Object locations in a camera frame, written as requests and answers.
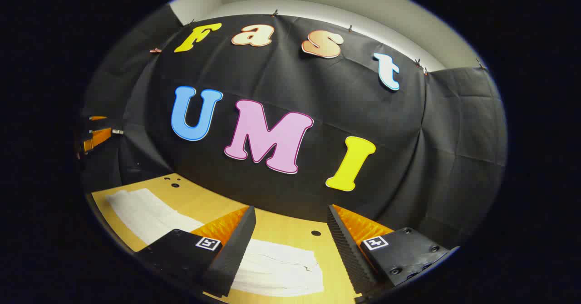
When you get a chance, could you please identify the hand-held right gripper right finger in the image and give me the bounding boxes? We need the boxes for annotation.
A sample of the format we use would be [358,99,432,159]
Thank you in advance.
[327,203,460,302]

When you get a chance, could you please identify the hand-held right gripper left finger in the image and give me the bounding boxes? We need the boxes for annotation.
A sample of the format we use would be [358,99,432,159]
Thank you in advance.
[135,206,257,298]

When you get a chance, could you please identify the white jeans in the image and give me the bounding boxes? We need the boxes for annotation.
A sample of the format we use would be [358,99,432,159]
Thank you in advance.
[105,188,325,297]

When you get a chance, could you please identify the black backdrop cloth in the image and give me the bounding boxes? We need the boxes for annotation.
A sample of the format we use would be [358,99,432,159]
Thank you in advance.
[79,5,508,250]

